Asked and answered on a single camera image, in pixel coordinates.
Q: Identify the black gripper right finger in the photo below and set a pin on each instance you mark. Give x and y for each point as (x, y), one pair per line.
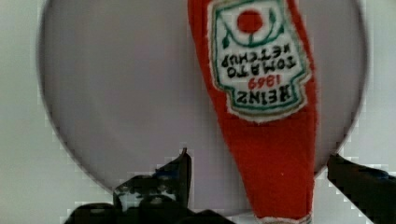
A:
(371, 190)

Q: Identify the lavender round plate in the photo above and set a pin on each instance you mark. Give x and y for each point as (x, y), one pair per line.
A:
(125, 93)

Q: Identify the red plush ketchup bottle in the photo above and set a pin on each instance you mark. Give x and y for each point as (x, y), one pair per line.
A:
(260, 76)

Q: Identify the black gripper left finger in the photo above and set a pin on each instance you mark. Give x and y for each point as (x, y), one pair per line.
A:
(160, 198)

